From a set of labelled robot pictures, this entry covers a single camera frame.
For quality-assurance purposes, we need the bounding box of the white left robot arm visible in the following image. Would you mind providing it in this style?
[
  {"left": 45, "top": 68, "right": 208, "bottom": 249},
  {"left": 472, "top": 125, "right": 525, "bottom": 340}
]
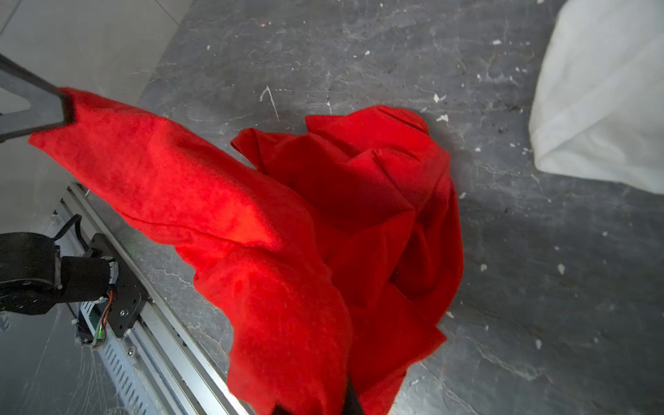
[{"left": 1, "top": 56, "right": 119, "bottom": 316}]

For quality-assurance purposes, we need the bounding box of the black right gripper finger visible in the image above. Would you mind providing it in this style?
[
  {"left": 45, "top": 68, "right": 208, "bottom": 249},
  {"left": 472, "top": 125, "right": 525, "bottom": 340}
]
[{"left": 341, "top": 378, "right": 365, "bottom": 415}]

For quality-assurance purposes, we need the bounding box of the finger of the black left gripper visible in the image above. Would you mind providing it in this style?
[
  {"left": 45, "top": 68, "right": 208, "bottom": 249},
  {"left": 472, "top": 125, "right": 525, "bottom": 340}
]
[{"left": 1, "top": 55, "right": 74, "bottom": 143}]

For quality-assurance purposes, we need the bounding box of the red cloth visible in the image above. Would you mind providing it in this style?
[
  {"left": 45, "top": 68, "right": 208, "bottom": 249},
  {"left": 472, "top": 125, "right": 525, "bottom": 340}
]
[{"left": 29, "top": 88, "right": 463, "bottom": 414}]

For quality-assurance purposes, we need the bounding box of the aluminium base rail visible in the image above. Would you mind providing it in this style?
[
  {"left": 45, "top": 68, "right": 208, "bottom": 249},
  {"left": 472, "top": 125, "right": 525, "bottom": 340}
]
[{"left": 55, "top": 183, "right": 251, "bottom": 414}]

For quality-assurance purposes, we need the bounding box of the white cloth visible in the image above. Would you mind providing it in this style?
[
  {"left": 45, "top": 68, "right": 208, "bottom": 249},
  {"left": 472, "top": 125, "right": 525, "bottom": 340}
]
[{"left": 528, "top": 1, "right": 663, "bottom": 195}]

